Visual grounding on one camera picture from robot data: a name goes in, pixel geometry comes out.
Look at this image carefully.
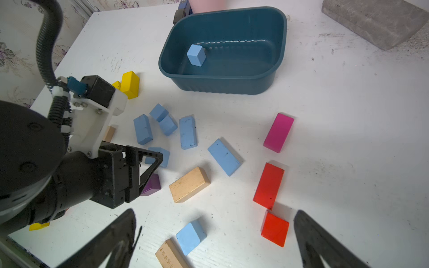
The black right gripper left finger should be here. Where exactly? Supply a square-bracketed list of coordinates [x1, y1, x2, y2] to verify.
[59, 209, 140, 268]

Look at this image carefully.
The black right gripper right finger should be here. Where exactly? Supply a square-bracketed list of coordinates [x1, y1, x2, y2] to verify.
[294, 210, 368, 268]

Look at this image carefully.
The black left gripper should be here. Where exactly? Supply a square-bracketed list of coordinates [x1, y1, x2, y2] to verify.
[89, 142, 164, 210]

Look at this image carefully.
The blue long block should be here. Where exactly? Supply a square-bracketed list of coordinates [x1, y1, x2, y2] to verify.
[179, 116, 198, 150]
[208, 139, 241, 176]
[134, 115, 153, 145]

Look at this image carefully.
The blue cube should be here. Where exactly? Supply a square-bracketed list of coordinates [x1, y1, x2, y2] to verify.
[150, 103, 169, 122]
[187, 44, 206, 67]
[159, 115, 178, 136]
[176, 220, 207, 256]
[144, 147, 170, 168]

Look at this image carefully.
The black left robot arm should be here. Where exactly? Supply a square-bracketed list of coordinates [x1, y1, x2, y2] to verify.
[1, 1, 163, 235]

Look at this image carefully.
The pale wood long block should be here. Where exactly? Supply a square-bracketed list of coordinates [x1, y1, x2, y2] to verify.
[102, 125, 117, 142]

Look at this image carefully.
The purple cube block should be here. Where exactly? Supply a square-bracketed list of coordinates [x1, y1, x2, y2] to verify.
[140, 173, 161, 196]

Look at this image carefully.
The red square block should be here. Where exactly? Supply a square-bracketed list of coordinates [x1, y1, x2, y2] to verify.
[261, 210, 289, 247]

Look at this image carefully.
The stamped wood long block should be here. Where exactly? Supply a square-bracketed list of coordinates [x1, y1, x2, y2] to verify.
[155, 239, 190, 268]

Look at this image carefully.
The tan wood block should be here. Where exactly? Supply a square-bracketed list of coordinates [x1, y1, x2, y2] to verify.
[169, 167, 211, 203]

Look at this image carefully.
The yellow block slanted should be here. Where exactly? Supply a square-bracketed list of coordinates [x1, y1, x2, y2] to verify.
[112, 81, 121, 90]

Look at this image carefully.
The yellow block upright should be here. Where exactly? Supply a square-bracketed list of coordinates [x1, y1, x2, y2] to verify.
[120, 71, 140, 99]

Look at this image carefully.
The red long block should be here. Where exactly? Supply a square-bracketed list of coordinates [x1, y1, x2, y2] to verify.
[253, 163, 285, 211]

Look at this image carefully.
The yellow block front left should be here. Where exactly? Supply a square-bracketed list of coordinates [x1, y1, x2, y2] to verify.
[29, 222, 50, 231]

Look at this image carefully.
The magenta block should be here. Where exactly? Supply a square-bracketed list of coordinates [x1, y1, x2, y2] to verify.
[263, 113, 294, 153]

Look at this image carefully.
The teal plastic bin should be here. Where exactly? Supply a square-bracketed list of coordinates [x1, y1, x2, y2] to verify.
[159, 7, 287, 95]

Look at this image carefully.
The pink pen cup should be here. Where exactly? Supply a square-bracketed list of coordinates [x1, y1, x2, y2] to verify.
[189, 0, 227, 13]

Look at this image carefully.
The grey stone brick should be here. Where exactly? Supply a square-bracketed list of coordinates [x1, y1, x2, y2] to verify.
[321, 0, 429, 50]

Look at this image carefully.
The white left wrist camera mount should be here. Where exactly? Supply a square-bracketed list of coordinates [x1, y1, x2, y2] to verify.
[48, 75, 127, 159]

